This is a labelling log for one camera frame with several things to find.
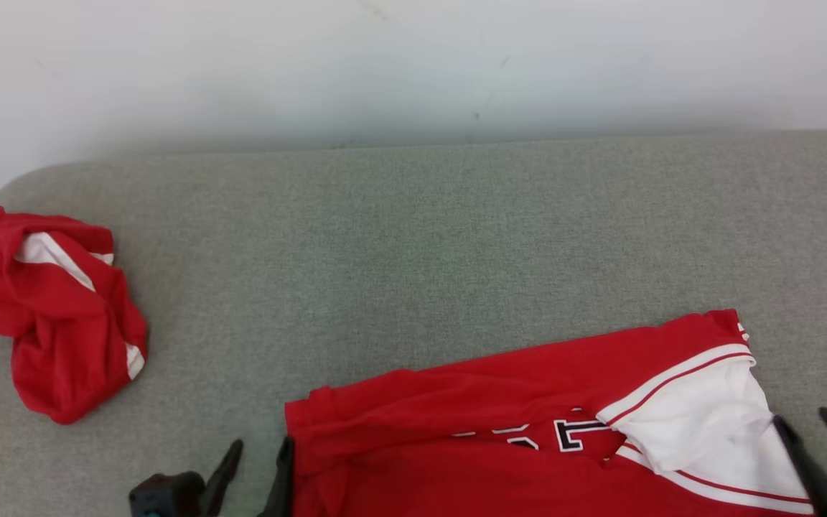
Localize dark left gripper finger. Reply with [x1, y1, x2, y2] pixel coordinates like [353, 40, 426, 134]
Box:
[198, 439, 245, 517]
[258, 435, 296, 517]

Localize red white jersey garment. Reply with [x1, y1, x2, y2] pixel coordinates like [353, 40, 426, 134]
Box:
[0, 205, 149, 426]
[284, 309, 818, 517]

